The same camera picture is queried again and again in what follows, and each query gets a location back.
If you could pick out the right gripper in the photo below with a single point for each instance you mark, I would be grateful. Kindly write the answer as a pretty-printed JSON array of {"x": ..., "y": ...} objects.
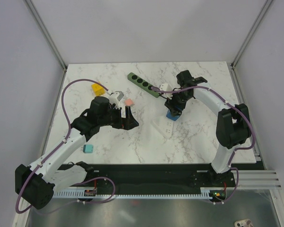
[{"x": 171, "y": 104}]

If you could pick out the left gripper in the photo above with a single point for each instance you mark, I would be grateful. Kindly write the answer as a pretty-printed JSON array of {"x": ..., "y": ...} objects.
[{"x": 128, "y": 123}]

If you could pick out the blue cube socket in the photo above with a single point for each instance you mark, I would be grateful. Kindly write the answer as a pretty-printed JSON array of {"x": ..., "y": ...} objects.
[{"x": 171, "y": 117}]

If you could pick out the white triangular power strip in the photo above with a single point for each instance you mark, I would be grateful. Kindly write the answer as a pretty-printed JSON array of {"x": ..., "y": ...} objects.
[{"x": 164, "y": 126}]

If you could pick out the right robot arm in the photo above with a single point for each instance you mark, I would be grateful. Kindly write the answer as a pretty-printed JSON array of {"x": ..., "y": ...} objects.
[{"x": 232, "y": 127}]

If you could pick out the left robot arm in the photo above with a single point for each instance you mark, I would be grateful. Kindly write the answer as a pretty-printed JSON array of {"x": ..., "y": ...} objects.
[{"x": 38, "y": 182}]

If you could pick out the pink plug adapter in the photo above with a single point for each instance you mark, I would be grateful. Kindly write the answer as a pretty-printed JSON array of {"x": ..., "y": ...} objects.
[{"x": 128, "y": 102}]

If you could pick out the teal plug adapter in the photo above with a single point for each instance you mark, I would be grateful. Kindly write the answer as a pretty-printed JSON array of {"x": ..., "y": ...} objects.
[{"x": 87, "y": 149}]

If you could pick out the green power strip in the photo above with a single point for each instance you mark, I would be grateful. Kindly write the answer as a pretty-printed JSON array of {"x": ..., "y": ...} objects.
[{"x": 143, "y": 84}]

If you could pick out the yellow cube socket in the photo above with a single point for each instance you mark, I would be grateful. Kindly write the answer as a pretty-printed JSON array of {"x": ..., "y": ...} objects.
[{"x": 98, "y": 90}]

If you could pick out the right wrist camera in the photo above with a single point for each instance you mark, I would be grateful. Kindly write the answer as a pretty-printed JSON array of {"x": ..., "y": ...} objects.
[{"x": 165, "y": 88}]

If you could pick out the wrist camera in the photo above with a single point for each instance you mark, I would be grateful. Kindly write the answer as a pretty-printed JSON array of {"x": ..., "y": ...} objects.
[
  {"x": 165, "y": 88},
  {"x": 115, "y": 98}
]

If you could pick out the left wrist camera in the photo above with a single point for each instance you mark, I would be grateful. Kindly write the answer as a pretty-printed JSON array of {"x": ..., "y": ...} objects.
[{"x": 115, "y": 98}]

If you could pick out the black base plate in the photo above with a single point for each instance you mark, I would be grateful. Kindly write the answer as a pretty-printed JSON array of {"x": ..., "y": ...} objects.
[{"x": 155, "y": 177}]

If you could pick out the white cable duct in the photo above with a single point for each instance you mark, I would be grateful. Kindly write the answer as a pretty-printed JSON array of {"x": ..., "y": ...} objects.
[{"x": 88, "y": 193}]

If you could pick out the aluminium frame rail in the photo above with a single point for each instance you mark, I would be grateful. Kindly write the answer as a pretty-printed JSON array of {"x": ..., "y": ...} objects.
[{"x": 258, "y": 180}]

